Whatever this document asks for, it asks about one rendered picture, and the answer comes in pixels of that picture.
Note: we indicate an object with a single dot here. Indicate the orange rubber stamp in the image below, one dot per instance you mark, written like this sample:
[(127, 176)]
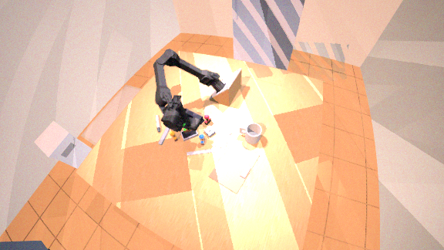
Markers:
[(172, 134)]

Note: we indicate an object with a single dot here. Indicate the white mug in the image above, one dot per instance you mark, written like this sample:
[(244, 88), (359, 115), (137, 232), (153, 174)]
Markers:
[(252, 133)]

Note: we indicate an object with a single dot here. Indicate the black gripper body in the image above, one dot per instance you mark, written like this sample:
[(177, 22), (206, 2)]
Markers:
[(193, 123)]

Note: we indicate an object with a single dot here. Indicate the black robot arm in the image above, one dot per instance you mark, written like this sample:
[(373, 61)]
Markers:
[(163, 94)]

